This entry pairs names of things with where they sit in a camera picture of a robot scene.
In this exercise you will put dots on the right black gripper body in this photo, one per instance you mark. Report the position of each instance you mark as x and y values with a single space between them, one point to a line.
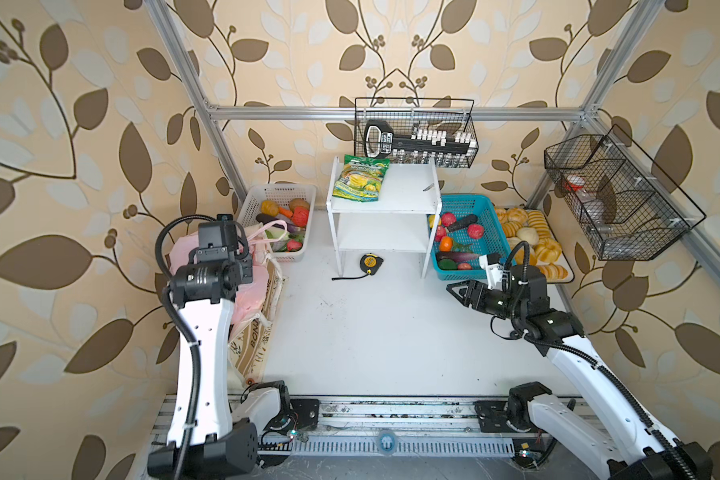
490 301

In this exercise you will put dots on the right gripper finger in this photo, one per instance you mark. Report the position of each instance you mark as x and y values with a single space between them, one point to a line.
459 287
464 298

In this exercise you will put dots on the pink plastic grocery bag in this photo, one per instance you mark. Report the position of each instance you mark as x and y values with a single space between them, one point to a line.
219 272

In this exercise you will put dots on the cream canvas tote bag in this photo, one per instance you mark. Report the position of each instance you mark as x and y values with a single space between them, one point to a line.
258 336

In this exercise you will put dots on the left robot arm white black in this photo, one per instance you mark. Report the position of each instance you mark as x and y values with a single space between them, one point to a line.
205 440

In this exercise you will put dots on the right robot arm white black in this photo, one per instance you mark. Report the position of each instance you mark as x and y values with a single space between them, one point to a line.
582 372

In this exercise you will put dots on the green round fruit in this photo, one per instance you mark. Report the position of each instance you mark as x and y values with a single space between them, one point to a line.
447 265

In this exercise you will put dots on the purple eggplant in teal basket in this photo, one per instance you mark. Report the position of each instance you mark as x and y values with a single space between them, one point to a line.
458 257

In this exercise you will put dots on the small orange persimmon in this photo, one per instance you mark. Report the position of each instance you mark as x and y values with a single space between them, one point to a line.
446 244

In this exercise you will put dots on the white plastic vegetable basket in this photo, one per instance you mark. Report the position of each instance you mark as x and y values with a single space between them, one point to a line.
288 208

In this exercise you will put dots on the teal plastic fruit basket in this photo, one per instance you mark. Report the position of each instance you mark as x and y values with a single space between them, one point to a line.
493 241

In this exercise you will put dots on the brown potato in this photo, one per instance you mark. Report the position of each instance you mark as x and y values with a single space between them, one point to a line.
270 208

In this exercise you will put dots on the red apple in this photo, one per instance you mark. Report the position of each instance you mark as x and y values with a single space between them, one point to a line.
475 231
448 219

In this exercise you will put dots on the white two-tier shelf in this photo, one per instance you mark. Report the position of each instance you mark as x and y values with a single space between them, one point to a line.
396 222

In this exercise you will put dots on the white bread tray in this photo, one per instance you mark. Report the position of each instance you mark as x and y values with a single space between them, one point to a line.
519 224

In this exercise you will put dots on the yellow black tape measure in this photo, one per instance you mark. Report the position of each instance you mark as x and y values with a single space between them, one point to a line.
370 264

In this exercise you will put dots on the red tomato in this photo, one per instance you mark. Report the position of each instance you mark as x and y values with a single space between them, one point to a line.
300 216

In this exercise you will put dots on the plastic bottle red cap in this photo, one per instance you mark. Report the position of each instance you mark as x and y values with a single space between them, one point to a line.
588 209

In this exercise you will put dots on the yellow green snack bag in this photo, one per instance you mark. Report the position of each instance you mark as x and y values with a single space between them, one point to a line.
360 179

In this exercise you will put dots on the black wire basket back wall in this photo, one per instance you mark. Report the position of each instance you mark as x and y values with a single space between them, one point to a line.
416 130

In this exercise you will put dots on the black wire basket wall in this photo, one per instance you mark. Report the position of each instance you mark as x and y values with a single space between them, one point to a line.
646 209
416 130

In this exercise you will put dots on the black wire basket right wall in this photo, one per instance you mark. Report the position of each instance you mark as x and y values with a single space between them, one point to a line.
646 209

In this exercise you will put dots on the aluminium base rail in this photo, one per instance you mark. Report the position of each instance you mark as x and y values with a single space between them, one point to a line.
441 427

